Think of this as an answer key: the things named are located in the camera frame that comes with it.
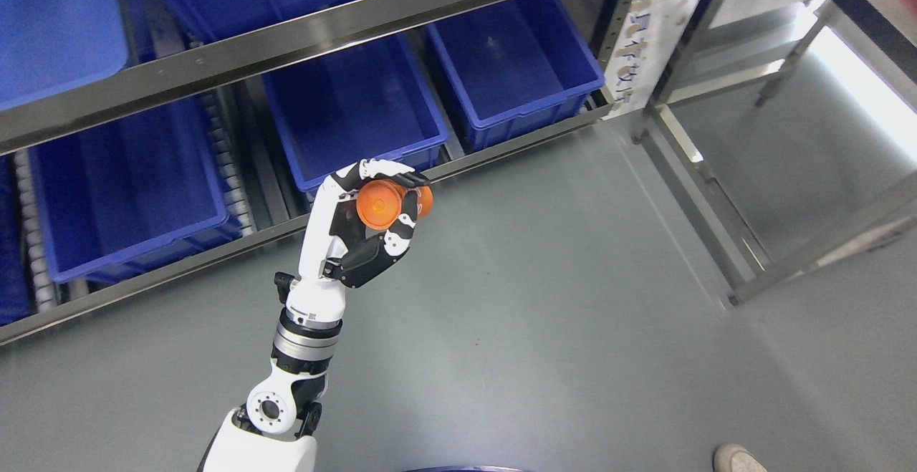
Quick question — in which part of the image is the blue bin lower centre-right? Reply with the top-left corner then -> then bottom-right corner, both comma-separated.
262,34 -> 448,196

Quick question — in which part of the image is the blue bin lower right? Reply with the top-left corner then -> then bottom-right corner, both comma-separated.
426,0 -> 605,151

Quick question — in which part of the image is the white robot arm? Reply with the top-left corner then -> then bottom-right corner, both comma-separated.
198,272 -> 346,471

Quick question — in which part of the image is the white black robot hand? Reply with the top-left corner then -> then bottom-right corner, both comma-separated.
285,159 -> 430,329

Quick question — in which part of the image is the grey shoe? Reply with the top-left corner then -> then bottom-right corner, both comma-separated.
713,443 -> 767,472

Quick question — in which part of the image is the steel shelf rail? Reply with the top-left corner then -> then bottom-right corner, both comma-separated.
0,0 -> 649,156

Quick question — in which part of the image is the blue bin lower middle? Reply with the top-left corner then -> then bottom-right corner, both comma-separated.
27,99 -> 241,284

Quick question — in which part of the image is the shallow blue tray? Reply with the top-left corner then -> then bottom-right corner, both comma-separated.
1,0 -> 129,110

